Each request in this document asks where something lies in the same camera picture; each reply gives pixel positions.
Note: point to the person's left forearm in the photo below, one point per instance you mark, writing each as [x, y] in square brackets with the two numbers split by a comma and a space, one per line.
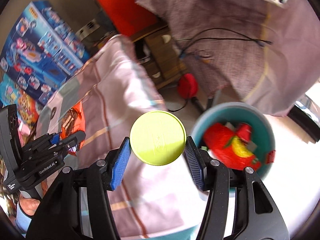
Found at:
[22, 221]

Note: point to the lime green round lid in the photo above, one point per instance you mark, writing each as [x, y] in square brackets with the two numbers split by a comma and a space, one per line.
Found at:
[157, 137]

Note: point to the purple grey woven cloth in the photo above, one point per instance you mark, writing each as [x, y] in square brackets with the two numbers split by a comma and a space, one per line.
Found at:
[200, 30]

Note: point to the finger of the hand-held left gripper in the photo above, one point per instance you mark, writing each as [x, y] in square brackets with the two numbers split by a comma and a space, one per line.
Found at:
[70, 140]
[45, 140]

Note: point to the light blue toy box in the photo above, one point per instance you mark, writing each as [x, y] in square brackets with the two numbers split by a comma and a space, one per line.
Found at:
[8, 90]

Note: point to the person's left hand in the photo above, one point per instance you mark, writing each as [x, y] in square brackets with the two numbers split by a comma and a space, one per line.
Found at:
[28, 205]

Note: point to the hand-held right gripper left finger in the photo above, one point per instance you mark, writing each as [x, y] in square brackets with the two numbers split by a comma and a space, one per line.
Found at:
[121, 162]

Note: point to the brown wooden cabinet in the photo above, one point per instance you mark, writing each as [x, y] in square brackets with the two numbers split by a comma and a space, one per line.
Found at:
[160, 52]

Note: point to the red round floor object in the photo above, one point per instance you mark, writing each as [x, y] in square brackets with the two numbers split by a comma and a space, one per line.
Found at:
[187, 85]

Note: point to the teal round bin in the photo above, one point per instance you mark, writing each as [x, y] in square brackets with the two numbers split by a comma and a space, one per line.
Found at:
[262, 140]

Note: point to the orange snack packet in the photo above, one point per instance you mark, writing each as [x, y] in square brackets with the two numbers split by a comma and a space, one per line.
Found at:
[72, 120]

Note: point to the red snack bag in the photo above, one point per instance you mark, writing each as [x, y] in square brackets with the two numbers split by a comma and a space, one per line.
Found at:
[220, 140]

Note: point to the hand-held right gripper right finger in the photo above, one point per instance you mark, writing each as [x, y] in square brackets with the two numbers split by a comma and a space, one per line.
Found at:
[195, 165]

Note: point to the pale pink sheet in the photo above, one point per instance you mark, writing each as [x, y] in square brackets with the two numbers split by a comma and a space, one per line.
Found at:
[287, 67]

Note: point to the red soda can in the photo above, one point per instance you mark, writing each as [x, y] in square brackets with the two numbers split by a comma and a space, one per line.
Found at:
[271, 156]

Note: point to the red gift bag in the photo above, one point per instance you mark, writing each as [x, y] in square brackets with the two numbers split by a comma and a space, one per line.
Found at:
[120, 5]

